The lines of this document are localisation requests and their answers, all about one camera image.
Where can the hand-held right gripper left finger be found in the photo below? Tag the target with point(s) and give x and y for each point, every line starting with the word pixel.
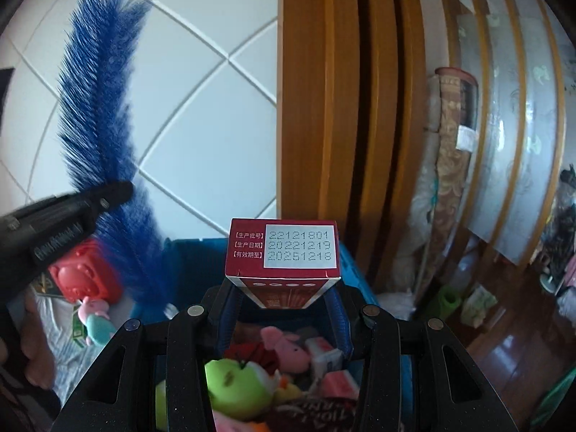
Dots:
pixel 225 319

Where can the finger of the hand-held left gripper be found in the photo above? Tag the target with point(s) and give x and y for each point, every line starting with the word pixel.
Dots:
pixel 110 198

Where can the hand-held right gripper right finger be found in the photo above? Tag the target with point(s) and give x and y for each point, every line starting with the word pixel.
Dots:
pixel 342 328

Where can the blue plastic crate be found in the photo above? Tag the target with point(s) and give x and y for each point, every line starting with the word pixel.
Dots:
pixel 193 265

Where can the green frog plush toy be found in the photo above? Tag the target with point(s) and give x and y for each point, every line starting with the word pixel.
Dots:
pixel 238 387

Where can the red and white carton box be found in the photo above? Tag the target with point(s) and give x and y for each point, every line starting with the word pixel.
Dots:
pixel 279 252

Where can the blue feather duster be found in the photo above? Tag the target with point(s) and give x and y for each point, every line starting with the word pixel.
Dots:
pixel 96 99

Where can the pink pig plush orange hat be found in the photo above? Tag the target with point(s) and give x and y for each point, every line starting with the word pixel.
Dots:
pixel 225 423

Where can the person's left forearm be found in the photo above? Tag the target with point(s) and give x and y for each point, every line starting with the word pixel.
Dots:
pixel 18 409

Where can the person's left hand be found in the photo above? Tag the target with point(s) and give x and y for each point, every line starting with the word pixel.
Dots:
pixel 38 351

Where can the pink white tissue packet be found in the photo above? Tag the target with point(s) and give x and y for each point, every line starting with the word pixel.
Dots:
pixel 321 355

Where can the dark red plush toy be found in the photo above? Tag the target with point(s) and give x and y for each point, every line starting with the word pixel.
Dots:
pixel 249 353

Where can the red bear carry case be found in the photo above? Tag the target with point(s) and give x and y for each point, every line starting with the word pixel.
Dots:
pixel 81 274

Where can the small pink pig plush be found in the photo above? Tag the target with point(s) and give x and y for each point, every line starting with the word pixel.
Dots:
pixel 283 346

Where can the yellow plush toy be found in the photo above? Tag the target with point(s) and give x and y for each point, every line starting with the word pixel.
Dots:
pixel 288 391

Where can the green carton box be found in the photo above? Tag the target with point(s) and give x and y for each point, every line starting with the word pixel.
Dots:
pixel 78 330

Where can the pink pig plush teal dress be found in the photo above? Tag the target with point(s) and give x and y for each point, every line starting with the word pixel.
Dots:
pixel 96 324

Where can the green rolled mat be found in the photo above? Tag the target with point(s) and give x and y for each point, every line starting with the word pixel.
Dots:
pixel 450 299

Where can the green white tissue pack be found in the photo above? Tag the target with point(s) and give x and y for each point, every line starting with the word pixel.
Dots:
pixel 479 306

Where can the rolled grey mat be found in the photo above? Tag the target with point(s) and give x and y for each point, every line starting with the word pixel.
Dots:
pixel 425 198

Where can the rolled patterned carpet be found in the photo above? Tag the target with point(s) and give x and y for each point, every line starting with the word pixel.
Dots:
pixel 450 166

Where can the green cloth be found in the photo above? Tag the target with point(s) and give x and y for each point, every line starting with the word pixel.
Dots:
pixel 558 405

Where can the wooden partition with frosted glass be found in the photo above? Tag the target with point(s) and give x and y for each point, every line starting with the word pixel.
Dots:
pixel 504 99

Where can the wooden wall trim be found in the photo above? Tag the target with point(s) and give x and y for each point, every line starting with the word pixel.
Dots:
pixel 315 99

